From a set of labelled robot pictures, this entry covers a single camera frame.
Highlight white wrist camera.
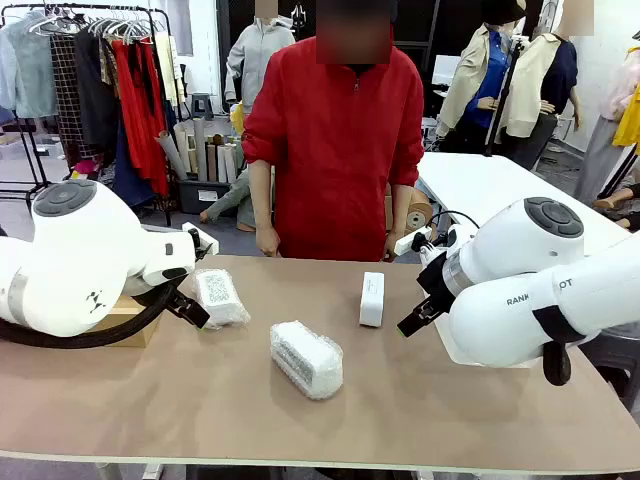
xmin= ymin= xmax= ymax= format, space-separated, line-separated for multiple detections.
xmin=181 ymin=221 xmax=220 ymax=256
xmin=393 ymin=225 xmax=436 ymax=257

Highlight black tripod pole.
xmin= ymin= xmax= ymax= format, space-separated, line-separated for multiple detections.
xmin=483 ymin=37 xmax=529 ymax=158

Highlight black clothes rack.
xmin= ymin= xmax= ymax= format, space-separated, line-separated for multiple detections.
xmin=0 ymin=3 xmax=174 ymax=227

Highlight cream paper roll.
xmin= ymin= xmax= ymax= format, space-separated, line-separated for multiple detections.
xmin=173 ymin=122 xmax=194 ymax=177

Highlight black wire shelf rack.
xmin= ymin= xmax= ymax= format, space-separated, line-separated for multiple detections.
xmin=389 ymin=0 xmax=442 ymax=122

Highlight brown cardboard spool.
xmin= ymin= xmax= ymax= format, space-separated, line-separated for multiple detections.
xmin=402 ymin=187 xmax=436 ymax=237

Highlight cream hanging garment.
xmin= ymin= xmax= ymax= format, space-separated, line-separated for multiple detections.
xmin=152 ymin=32 xmax=186 ymax=109

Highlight white rectangular box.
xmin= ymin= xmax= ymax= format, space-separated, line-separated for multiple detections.
xmin=358 ymin=271 xmax=386 ymax=329

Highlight black right arm hose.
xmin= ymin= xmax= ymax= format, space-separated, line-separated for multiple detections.
xmin=531 ymin=305 xmax=587 ymax=387

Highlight mannequin in grey hoodie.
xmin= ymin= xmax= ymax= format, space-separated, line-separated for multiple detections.
xmin=223 ymin=0 xmax=297 ymax=106

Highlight black arm hose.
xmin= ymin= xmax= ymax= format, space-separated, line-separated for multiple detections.
xmin=531 ymin=305 xmax=587 ymax=387
xmin=0 ymin=279 xmax=187 ymax=351

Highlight floor mannequin in teal clothes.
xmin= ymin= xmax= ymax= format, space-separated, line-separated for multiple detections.
xmin=199 ymin=169 xmax=258 ymax=234

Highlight open brown cardboard box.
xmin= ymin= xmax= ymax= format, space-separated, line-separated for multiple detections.
xmin=92 ymin=294 xmax=164 ymax=349

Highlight lying mannequin bare feet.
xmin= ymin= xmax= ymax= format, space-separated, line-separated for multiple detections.
xmin=593 ymin=180 xmax=640 ymax=222

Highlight mannequin cream jacket navy shirt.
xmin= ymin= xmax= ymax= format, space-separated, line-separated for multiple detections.
xmin=499 ymin=0 xmax=585 ymax=172

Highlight dark storage bin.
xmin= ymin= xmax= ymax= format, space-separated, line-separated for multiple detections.
xmin=177 ymin=177 xmax=241 ymax=216

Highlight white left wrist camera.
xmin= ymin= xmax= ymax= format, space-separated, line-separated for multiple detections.
xmin=181 ymin=221 xmax=220 ymax=256

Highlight navy hanging garment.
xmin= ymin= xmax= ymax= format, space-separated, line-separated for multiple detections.
xmin=112 ymin=117 xmax=158 ymax=209

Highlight white work table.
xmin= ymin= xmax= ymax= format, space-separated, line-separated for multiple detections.
xmin=414 ymin=152 xmax=634 ymax=261

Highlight brown patterned garment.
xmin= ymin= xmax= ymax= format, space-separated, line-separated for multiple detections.
xmin=98 ymin=38 xmax=120 ymax=89

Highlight mannequin beige coat blue shirt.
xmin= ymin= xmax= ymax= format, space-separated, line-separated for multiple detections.
xmin=434 ymin=0 xmax=521 ymax=152

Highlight person's right forearm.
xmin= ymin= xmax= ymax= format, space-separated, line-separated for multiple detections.
xmin=247 ymin=159 xmax=276 ymax=235

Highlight white computer case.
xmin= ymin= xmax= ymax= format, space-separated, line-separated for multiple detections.
xmin=421 ymin=117 xmax=439 ymax=152

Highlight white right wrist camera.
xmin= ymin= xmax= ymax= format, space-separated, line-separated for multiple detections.
xmin=393 ymin=225 xmax=436 ymax=257

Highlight grey step stool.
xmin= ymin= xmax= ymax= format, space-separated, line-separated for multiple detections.
xmin=191 ymin=92 xmax=215 ymax=121

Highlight red dress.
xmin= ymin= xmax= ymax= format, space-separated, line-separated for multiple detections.
xmin=110 ymin=38 xmax=171 ymax=198

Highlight black left arm hose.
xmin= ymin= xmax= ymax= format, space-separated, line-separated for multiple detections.
xmin=0 ymin=279 xmax=187 ymax=351

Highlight leaning grey paper roll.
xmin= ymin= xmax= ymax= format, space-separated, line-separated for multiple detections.
xmin=154 ymin=130 xmax=189 ymax=182

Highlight background cardboard box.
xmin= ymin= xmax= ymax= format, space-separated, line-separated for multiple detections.
xmin=383 ymin=182 xmax=402 ymax=232

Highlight light blue denim shirt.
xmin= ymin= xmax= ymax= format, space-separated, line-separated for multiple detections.
xmin=0 ymin=12 xmax=59 ymax=120

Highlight bubble-wrapped white clock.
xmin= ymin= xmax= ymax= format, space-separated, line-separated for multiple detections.
xmin=269 ymin=320 xmax=345 ymax=401

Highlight plain black garment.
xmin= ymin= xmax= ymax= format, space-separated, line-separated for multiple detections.
xmin=73 ymin=29 xmax=122 ymax=157

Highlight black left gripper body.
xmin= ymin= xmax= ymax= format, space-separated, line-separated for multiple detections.
xmin=166 ymin=285 xmax=190 ymax=313

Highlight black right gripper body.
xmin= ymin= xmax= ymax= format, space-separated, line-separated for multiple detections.
xmin=416 ymin=251 xmax=459 ymax=315

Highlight bubble-wrapped clock with QR label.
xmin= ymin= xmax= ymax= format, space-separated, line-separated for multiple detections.
xmin=192 ymin=268 xmax=252 ymax=331

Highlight person's right hand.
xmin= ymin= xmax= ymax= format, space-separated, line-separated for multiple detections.
xmin=255 ymin=224 xmax=282 ymax=259

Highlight person in red jacket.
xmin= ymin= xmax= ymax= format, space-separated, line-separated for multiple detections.
xmin=241 ymin=0 xmax=425 ymax=262

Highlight black plastic stool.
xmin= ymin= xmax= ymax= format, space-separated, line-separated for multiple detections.
xmin=579 ymin=333 xmax=640 ymax=402

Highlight person's left hand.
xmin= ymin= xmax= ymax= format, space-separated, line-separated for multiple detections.
xmin=383 ymin=230 xmax=407 ymax=262

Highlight thin black camera cable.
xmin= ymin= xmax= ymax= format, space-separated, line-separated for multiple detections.
xmin=427 ymin=210 xmax=482 ymax=242

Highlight tall grey paper roll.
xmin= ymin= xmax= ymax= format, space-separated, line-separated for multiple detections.
xmin=193 ymin=117 xmax=209 ymax=183

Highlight black grid-pattern garment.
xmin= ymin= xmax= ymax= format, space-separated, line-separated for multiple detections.
xmin=49 ymin=33 xmax=84 ymax=162

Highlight person's left forearm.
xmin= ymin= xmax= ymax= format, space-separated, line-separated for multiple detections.
xmin=389 ymin=182 xmax=413 ymax=236

